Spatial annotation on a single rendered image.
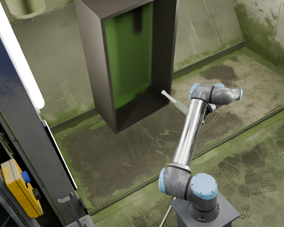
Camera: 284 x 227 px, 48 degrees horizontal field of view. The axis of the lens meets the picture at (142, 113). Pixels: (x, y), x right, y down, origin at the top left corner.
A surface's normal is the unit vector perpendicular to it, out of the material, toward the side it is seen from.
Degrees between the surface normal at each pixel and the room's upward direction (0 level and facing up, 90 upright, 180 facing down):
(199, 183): 5
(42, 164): 90
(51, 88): 57
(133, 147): 0
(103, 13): 12
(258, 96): 0
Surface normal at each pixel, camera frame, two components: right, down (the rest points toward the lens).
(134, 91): -0.01, -0.61
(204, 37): 0.33, 0.07
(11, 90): 0.48, 0.55
